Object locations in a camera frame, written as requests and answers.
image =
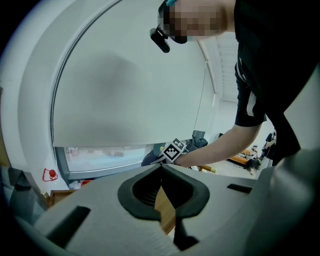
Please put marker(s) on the wooden rod with brass cap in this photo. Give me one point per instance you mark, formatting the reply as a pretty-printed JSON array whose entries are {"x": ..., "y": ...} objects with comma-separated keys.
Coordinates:
[{"x": 207, "y": 169}]

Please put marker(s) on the black bag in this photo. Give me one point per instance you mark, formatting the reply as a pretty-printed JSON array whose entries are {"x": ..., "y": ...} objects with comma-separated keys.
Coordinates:
[{"x": 150, "y": 158}]

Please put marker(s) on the person's right forearm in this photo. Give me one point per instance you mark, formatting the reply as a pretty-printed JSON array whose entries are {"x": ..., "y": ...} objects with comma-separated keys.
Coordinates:
[{"x": 220, "y": 147}]

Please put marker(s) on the person's black shirt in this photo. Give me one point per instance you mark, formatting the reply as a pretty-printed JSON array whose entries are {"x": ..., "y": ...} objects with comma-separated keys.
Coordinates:
[{"x": 272, "y": 75}]

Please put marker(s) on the white plastic bag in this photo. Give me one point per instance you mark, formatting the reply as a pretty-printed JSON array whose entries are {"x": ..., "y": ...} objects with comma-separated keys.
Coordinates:
[{"x": 75, "y": 185}]

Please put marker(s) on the black head-mounted camera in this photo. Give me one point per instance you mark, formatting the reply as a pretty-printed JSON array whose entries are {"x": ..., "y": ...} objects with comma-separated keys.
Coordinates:
[{"x": 160, "y": 40}]

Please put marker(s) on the white roller blind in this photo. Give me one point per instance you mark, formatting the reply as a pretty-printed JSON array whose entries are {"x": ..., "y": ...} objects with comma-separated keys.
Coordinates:
[{"x": 125, "y": 87}]

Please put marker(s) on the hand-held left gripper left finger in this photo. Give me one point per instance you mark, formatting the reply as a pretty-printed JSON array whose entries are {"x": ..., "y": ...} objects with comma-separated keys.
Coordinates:
[{"x": 100, "y": 200}]

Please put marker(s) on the dark grey fabric seat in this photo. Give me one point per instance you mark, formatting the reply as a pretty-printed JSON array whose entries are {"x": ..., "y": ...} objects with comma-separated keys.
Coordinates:
[{"x": 17, "y": 190}]

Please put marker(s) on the person's head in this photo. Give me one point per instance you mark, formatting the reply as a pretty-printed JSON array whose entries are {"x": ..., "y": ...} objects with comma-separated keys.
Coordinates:
[{"x": 197, "y": 17}]

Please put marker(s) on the red alarm button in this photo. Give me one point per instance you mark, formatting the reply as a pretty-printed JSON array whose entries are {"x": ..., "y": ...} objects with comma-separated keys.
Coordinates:
[{"x": 52, "y": 174}]

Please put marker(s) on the orange bench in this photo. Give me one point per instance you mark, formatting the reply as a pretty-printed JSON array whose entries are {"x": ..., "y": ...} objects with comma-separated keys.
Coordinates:
[{"x": 240, "y": 158}]

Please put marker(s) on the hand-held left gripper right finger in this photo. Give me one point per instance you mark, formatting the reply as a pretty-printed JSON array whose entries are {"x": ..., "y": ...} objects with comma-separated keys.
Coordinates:
[{"x": 220, "y": 200}]

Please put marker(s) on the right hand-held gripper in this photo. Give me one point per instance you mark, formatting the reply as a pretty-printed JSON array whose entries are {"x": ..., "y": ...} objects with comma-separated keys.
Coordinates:
[{"x": 172, "y": 151}]

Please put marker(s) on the window pane with grey frame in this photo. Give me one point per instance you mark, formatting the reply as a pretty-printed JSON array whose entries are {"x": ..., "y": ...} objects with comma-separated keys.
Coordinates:
[{"x": 100, "y": 157}]

